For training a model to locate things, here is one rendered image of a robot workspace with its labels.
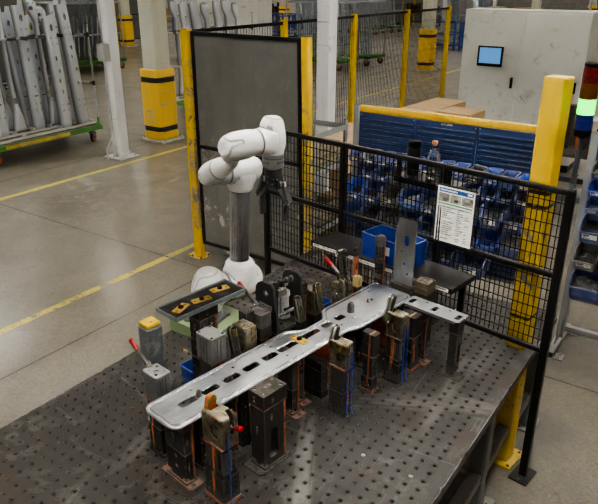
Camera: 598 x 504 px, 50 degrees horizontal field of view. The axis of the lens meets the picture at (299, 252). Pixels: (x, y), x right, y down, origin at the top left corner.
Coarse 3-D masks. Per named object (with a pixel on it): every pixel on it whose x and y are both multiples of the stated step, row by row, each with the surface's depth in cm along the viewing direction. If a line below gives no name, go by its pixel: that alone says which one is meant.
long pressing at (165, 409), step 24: (384, 288) 312; (336, 312) 290; (360, 312) 290; (288, 336) 270; (312, 336) 270; (240, 360) 253; (288, 360) 253; (192, 384) 238; (216, 384) 239; (240, 384) 239; (168, 408) 225; (192, 408) 225
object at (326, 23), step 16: (320, 0) 663; (336, 0) 667; (320, 16) 669; (336, 16) 674; (320, 32) 675; (336, 32) 680; (320, 48) 682; (336, 48) 687; (320, 64) 688; (320, 80) 694; (320, 96) 701; (320, 112) 707; (320, 128) 714; (320, 192) 741
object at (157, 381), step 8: (152, 368) 237; (160, 368) 237; (144, 376) 237; (152, 376) 233; (160, 376) 233; (168, 376) 236; (144, 384) 239; (152, 384) 234; (160, 384) 234; (168, 384) 237; (152, 392) 236; (160, 392) 235; (168, 392) 238; (152, 400) 238; (152, 424) 244; (160, 424) 240; (152, 432) 246; (160, 432) 241; (152, 440) 248; (160, 440) 243; (152, 448) 249; (160, 448) 245; (160, 456) 246
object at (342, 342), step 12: (336, 348) 259; (348, 348) 257; (336, 360) 261; (348, 360) 258; (336, 372) 264; (348, 372) 263; (336, 384) 266; (348, 384) 266; (336, 396) 267; (348, 396) 268; (336, 408) 269; (348, 408) 270
